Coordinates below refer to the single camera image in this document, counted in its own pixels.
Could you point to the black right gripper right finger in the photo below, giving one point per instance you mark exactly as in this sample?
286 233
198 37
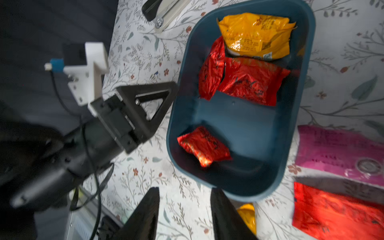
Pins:
227 223

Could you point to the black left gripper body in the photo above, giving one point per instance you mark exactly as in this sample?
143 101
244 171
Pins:
114 115

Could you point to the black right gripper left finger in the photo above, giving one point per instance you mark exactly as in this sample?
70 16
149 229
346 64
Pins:
142 224

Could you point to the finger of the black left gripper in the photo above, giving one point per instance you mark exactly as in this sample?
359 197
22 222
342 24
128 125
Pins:
147 106

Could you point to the yellow tea bag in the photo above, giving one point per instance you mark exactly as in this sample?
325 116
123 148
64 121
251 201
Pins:
247 213
257 36

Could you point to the red tea bag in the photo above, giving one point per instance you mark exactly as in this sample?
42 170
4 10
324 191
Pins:
328 216
212 71
253 80
204 146

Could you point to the teal plastic storage box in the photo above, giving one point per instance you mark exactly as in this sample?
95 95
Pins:
258 137

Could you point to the pink tea bag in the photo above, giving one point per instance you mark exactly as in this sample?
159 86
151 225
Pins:
341 153

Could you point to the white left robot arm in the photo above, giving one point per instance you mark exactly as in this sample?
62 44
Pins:
40 166

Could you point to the red tea bag in box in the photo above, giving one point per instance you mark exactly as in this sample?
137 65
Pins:
253 80

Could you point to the yellow tea bag in box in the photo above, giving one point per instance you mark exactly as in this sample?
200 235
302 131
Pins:
257 36

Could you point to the white and black stapler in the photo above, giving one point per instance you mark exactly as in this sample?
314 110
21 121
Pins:
162 12

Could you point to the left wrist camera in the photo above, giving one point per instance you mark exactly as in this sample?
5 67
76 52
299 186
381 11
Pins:
84 64

